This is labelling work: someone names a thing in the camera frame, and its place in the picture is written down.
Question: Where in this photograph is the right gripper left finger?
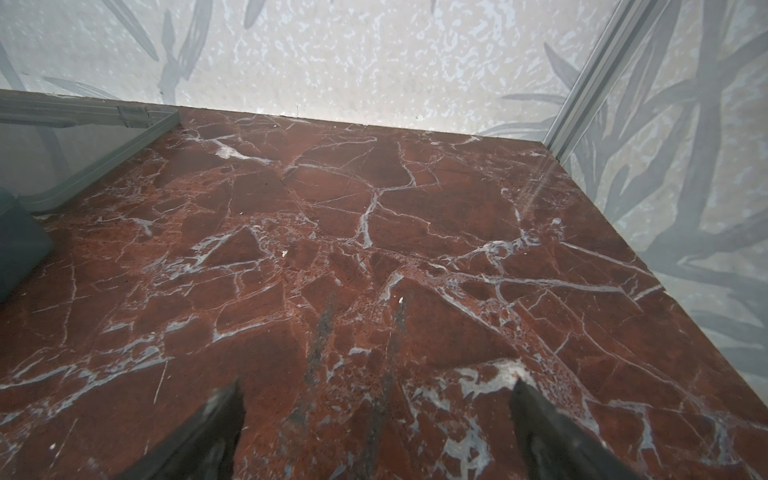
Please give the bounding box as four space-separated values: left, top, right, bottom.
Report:
117 380 245 479

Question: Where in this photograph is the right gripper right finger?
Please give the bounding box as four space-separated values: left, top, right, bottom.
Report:
509 379 640 480

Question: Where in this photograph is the grey plastic organizer box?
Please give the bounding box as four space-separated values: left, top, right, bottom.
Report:
1 90 180 298

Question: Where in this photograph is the aluminium corner post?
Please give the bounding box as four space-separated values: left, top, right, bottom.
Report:
544 0 669 162

